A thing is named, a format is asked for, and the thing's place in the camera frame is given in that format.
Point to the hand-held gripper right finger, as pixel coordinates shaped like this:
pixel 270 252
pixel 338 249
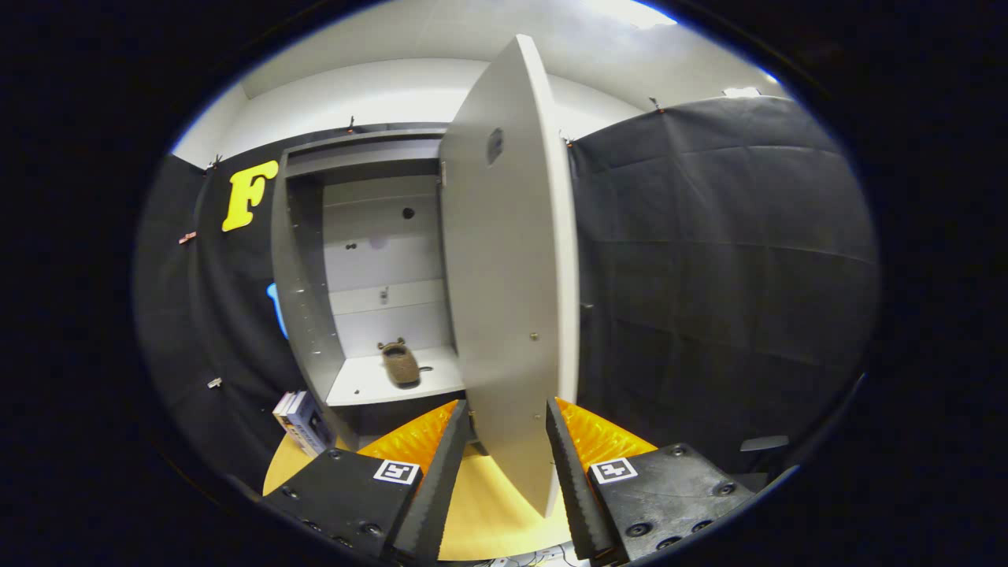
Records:
pixel 575 488

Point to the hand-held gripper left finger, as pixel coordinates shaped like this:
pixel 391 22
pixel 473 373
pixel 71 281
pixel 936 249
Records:
pixel 437 488

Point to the brown fuzzy shoe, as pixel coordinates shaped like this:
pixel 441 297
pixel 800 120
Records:
pixel 400 366

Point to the beige shoe cabinet door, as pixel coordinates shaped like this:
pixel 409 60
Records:
pixel 504 276

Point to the grey shoe cabinet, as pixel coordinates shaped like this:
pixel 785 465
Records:
pixel 303 299

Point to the blue cover book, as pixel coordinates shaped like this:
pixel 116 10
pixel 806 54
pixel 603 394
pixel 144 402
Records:
pixel 311 425

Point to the white cover book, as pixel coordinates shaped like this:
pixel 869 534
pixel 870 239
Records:
pixel 282 413

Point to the black backdrop cloth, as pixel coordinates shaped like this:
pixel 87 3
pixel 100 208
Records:
pixel 724 276

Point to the ceiling light panel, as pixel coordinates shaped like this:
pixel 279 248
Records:
pixel 742 91

